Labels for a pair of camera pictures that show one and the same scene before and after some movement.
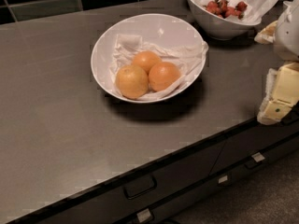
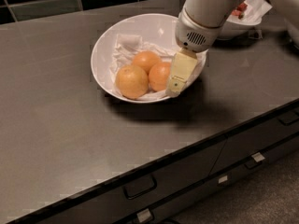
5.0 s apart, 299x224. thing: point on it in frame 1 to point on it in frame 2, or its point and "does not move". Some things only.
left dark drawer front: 138,190 does not move
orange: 163,76 does not move
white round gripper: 288,32 to 193,35
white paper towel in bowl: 188,59 does not move
